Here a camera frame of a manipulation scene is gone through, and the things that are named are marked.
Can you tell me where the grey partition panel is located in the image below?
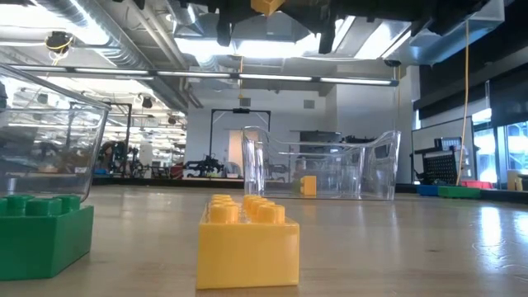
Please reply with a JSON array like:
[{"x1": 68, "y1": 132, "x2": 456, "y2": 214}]
[{"x1": 411, "y1": 116, "x2": 476, "y2": 185}]

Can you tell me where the red plastic box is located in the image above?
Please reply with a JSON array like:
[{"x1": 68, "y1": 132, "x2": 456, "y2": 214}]
[{"x1": 460, "y1": 179, "x2": 494, "y2": 191}]

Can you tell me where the linear ceiling light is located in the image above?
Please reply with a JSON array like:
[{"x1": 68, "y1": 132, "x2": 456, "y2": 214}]
[{"x1": 7, "y1": 64, "x2": 400, "y2": 87}]

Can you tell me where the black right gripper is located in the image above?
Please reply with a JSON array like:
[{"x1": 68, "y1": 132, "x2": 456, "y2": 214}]
[{"x1": 284, "y1": 0, "x2": 372, "y2": 54}]

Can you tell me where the clear plastic bin white label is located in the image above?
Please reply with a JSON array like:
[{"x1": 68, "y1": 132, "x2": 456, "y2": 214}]
[{"x1": 0, "y1": 61, "x2": 112, "y2": 203}]

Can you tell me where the black gantry frame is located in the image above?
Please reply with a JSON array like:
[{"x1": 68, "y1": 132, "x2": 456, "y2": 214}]
[{"x1": 209, "y1": 107, "x2": 272, "y2": 166}]

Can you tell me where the blue toy building block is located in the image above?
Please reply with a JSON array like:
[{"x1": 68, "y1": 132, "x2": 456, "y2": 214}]
[{"x1": 415, "y1": 184, "x2": 441, "y2": 197}]

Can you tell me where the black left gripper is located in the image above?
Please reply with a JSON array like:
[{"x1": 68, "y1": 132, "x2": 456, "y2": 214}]
[{"x1": 181, "y1": 0, "x2": 252, "y2": 47}]

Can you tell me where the yellow toy building block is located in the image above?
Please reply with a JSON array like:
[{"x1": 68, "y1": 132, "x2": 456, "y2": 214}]
[
  {"x1": 250, "y1": 0, "x2": 286, "y2": 17},
  {"x1": 196, "y1": 193, "x2": 301, "y2": 290},
  {"x1": 299, "y1": 175, "x2": 318, "y2": 196}
]

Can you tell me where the black pegboard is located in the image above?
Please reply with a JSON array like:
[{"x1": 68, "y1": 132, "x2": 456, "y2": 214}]
[{"x1": 421, "y1": 147, "x2": 462, "y2": 186}]

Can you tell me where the ceiling cable reel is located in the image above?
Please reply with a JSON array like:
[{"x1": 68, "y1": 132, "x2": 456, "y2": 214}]
[{"x1": 44, "y1": 31, "x2": 75, "y2": 54}]

